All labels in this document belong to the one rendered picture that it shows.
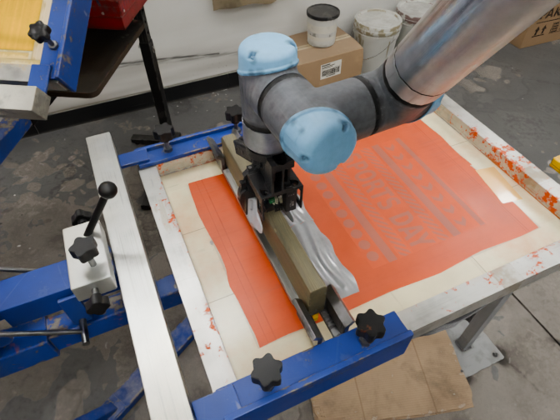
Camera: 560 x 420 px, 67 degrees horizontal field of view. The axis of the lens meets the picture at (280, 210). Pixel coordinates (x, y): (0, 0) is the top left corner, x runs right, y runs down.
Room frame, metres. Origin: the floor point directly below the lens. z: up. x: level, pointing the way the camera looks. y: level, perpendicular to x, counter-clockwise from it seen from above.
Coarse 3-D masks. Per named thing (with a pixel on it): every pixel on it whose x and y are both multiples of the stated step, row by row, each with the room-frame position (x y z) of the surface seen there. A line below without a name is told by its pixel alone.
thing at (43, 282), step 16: (32, 272) 0.37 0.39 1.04; (48, 272) 0.37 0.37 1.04; (64, 272) 0.37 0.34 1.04; (0, 288) 0.35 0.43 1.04; (16, 288) 0.35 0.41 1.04; (32, 288) 0.35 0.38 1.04; (48, 288) 0.35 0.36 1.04; (64, 288) 0.35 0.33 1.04; (0, 304) 0.32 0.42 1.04; (16, 304) 0.32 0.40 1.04; (32, 304) 0.32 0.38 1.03; (48, 304) 0.33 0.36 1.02; (16, 320) 0.31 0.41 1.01
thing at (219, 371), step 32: (480, 128) 0.81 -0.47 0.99; (192, 160) 0.72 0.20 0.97; (512, 160) 0.70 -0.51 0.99; (160, 192) 0.60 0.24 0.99; (544, 192) 0.61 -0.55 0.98; (160, 224) 0.52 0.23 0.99; (544, 256) 0.44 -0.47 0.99; (192, 288) 0.38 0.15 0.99; (480, 288) 0.38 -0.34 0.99; (512, 288) 0.39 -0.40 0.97; (192, 320) 0.32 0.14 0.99; (416, 320) 0.32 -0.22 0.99; (448, 320) 0.33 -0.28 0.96; (224, 352) 0.27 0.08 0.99; (224, 384) 0.22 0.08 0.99
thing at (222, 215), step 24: (360, 144) 0.80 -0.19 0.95; (408, 144) 0.80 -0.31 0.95; (432, 144) 0.80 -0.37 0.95; (432, 168) 0.71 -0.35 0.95; (456, 168) 0.71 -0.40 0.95; (192, 192) 0.63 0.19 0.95; (216, 192) 0.63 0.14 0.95; (312, 192) 0.63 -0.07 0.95; (216, 216) 0.57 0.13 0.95; (240, 216) 0.57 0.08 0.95; (312, 216) 0.57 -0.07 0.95; (216, 240) 0.51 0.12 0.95; (240, 240) 0.51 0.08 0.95
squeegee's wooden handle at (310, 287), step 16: (224, 144) 0.68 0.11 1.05; (240, 160) 0.62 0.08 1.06; (240, 176) 0.59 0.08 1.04; (272, 224) 0.46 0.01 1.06; (288, 224) 0.46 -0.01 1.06; (272, 240) 0.45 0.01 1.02; (288, 240) 0.43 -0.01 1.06; (288, 256) 0.40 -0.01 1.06; (304, 256) 0.39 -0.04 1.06; (288, 272) 0.39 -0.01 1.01; (304, 272) 0.36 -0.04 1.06; (304, 288) 0.34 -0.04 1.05; (320, 288) 0.33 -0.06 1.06; (304, 304) 0.34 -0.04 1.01; (320, 304) 0.33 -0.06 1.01
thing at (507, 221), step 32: (480, 192) 0.63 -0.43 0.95; (320, 224) 0.55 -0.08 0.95; (512, 224) 0.55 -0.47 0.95; (224, 256) 0.47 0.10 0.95; (256, 256) 0.47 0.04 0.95; (352, 256) 0.47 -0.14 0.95; (416, 256) 0.47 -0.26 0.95; (448, 256) 0.47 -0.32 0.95; (256, 288) 0.40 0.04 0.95; (384, 288) 0.40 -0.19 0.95; (256, 320) 0.34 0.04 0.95; (288, 320) 0.34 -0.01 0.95; (320, 320) 0.34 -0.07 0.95
